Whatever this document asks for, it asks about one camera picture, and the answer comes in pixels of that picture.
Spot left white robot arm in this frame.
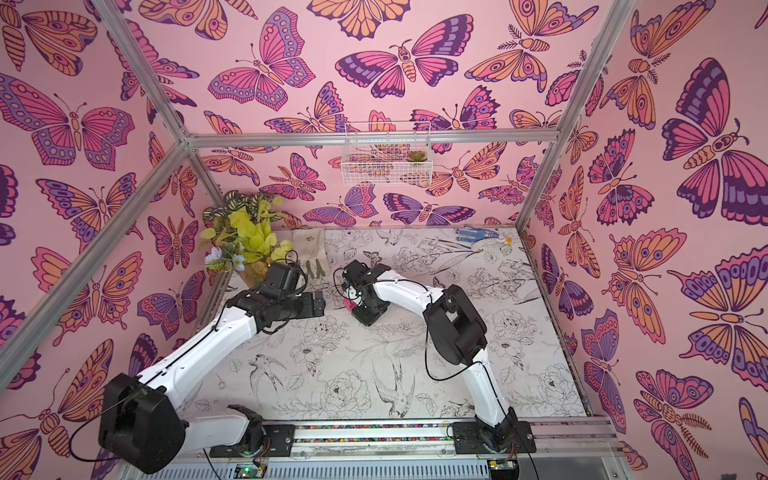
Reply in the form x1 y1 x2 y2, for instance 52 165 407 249
98 261 326 474

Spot glass vase with flowers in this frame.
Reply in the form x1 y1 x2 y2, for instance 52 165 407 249
200 190 293 287

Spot white wire basket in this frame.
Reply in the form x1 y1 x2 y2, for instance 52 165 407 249
339 120 434 188

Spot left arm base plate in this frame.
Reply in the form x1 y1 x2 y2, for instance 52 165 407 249
209 423 296 459

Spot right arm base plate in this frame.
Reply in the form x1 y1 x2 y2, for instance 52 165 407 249
447 421 537 455

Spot white green garden glove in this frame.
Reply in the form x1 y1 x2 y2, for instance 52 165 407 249
292 228 330 280

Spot blue white glove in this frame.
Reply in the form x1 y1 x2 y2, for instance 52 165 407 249
454 226 514 244

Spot small green succulent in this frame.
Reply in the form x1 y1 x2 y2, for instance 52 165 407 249
407 151 428 163

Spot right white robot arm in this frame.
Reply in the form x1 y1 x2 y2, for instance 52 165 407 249
341 261 518 444

